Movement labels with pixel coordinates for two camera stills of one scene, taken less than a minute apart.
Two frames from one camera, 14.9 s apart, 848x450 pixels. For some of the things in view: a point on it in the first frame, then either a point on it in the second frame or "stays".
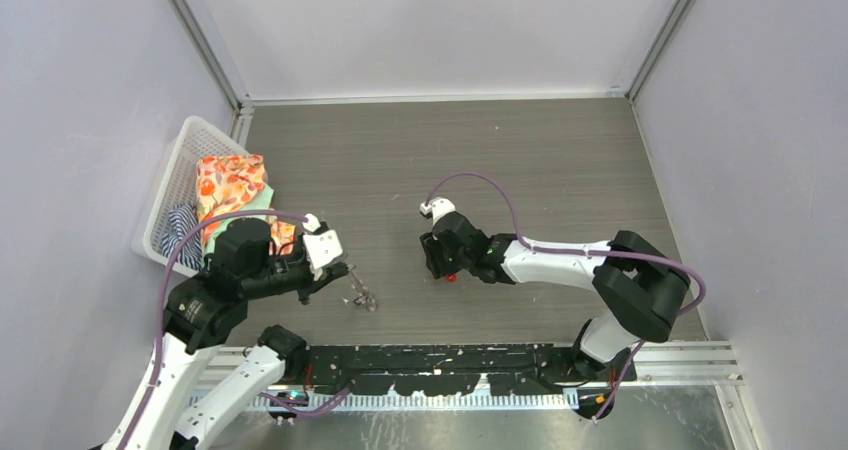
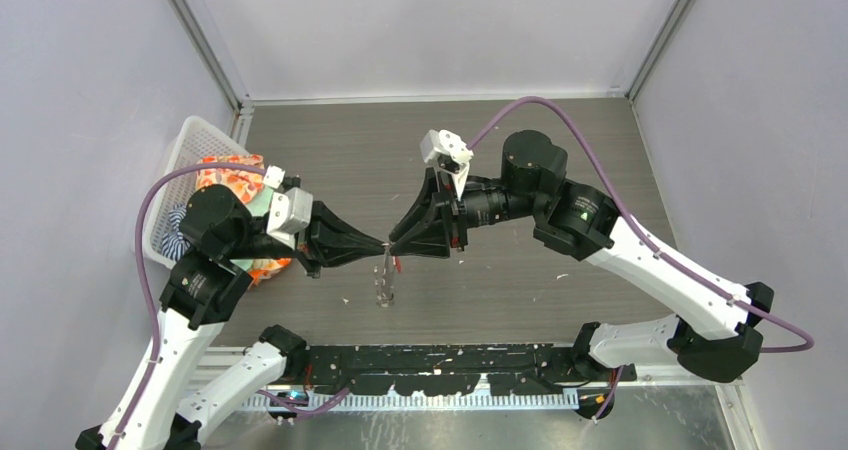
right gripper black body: (443, 260) to (456, 207)
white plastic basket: (177, 185) stays
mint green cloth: (261, 201) stays
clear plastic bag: (364, 297) to (384, 278)
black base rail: (446, 370) stays
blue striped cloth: (182, 220) stays
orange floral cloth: (227, 181) stays
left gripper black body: (311, 286) to (305, 247)
